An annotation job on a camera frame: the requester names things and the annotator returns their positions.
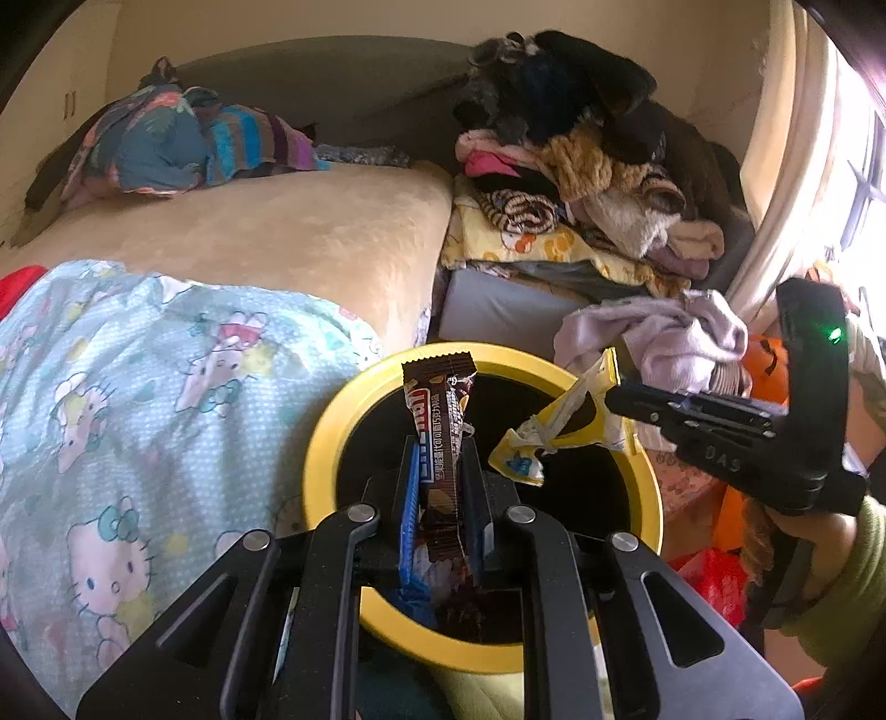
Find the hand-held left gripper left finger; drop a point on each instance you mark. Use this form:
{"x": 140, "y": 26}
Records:
{"x": 408, "y": 512}

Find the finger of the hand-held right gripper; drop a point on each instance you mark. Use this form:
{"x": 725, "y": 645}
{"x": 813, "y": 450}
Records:
{"x": 734, "y": 415}
{"x": 644, "y": 408}

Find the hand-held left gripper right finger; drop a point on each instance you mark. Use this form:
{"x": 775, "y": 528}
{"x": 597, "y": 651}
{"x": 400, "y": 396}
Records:
{"x": 474, "y": 512}

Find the brown chocolate bar wrapper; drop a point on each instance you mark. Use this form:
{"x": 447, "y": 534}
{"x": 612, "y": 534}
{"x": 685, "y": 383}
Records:
{"x": 439, "y": 450}

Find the yellow white wrapper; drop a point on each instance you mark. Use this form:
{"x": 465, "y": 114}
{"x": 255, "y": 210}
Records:
{"x": 526, "y": 457}

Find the yellow rimmed black trash bin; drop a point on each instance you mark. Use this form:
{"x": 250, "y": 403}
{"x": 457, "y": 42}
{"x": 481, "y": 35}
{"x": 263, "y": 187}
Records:
{"x": 320, "y": 457}

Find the person's right forearm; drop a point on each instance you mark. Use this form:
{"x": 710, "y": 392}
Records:
{"x": 858, "y": 595}

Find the person's right hand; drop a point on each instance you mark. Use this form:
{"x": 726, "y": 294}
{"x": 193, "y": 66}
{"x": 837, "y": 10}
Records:
{"x": 824, "y": 540}

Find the orange pumpkin bag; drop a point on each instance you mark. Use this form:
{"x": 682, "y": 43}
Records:
{"x": 765, "y": 367}

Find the lavender cloth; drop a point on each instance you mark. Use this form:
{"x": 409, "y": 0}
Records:
{"x": 664, "y": 339}

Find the pink patterned cloth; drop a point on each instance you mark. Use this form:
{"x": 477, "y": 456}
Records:
{"x": 685, "y": 484}

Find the red printed shopping bag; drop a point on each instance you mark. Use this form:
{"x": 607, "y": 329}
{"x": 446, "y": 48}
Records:
{"x": 713, "y": 581}

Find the grey storage box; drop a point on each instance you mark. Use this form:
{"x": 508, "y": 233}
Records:
{"x": 498, "y": 304}

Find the person's light green jacket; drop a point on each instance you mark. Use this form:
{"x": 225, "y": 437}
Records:
{"x": 477, "y": 692}

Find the person's dark trouser leg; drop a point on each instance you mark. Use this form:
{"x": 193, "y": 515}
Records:
{"x": 394, "y": 699}

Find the pile of clothes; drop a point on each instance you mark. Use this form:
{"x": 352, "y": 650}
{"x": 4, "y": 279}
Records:
{"x": 588, "y": 173}

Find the cream curtain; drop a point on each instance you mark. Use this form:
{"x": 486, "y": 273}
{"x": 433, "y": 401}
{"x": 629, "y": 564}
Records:
{"x": 796, "y": 173}

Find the window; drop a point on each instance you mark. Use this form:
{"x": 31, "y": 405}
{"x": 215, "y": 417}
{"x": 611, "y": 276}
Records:
{"x": 865, "y": 173}

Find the light blue cartoon blanket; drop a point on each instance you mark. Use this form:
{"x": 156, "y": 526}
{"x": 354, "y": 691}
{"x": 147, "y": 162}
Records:
{"x": 138, "y": 415}

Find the beige bed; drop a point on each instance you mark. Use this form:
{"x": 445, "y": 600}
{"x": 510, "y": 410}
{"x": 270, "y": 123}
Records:
{"x": 277, "y": 228}

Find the grey patterned cloth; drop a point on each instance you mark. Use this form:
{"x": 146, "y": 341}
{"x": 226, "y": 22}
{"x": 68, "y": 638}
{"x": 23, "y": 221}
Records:
{"x": 360, "y": 156}

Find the striped blanket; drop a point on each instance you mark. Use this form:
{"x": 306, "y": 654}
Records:
{"x": 249, "y": 138}

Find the grey upholstered headboard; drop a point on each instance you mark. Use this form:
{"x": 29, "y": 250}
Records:
{"x": 346, "y": 83}

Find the pile of folded bedding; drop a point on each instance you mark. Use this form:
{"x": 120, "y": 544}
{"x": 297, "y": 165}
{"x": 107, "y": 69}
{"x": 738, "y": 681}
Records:
{"x": 152, "y": 149}

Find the red pink blanket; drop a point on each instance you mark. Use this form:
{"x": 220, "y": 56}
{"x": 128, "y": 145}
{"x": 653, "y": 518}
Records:
{"x": 17, "y": 291}

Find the brown folded blanket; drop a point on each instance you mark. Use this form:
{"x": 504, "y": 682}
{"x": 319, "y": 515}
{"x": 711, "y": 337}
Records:
{"x": 52, "y": 173}

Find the cream wardrobe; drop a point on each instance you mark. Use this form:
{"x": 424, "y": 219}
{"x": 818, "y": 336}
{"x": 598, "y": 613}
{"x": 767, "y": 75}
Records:
{"x": 41, "y": 152}

